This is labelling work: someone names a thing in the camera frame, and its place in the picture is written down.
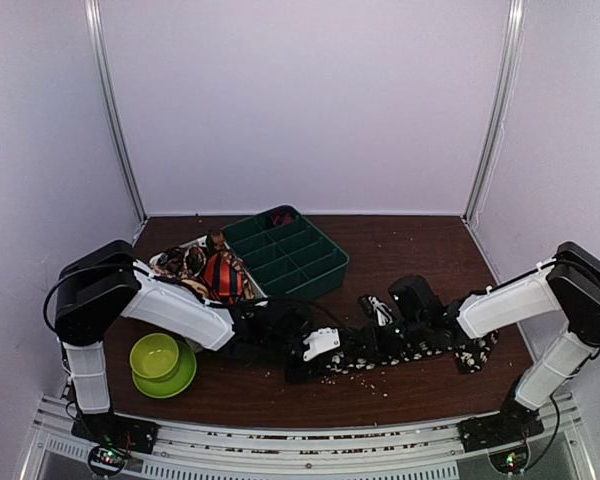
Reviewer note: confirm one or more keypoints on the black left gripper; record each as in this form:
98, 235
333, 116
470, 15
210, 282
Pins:
315, 369

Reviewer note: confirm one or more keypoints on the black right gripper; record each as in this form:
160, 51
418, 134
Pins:
374, 346

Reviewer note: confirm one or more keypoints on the black white floral tie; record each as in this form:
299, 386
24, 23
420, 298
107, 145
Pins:
469, 358

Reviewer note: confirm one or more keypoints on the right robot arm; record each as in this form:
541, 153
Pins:
565, 288

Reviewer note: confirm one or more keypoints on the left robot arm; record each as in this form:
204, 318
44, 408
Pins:
92, 293

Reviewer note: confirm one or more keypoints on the green divided organizer tray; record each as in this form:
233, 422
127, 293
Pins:
296, 260

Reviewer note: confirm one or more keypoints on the orange navy striped tie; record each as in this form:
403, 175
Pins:
225, 276

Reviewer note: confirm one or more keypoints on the green plate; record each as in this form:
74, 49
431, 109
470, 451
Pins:
183, 376

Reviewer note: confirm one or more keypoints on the white plastic basket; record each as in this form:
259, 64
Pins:
202, 290

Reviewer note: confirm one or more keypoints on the green bowl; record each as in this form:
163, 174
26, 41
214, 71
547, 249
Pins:
154, 357

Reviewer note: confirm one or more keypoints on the red blue rolled tie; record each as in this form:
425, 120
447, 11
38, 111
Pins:
279, 218

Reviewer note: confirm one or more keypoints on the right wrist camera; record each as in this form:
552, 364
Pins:
376, 310

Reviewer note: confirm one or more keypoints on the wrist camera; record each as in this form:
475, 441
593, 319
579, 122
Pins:
376, 310
319, 342

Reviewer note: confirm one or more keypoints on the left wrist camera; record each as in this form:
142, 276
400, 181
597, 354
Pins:
319, 342

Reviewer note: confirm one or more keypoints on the aluminium front rail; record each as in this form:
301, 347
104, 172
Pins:
423, 450

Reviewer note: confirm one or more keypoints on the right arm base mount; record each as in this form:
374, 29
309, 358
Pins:
495, 430

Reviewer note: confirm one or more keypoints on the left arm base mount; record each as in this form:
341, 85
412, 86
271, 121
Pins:
123, 433

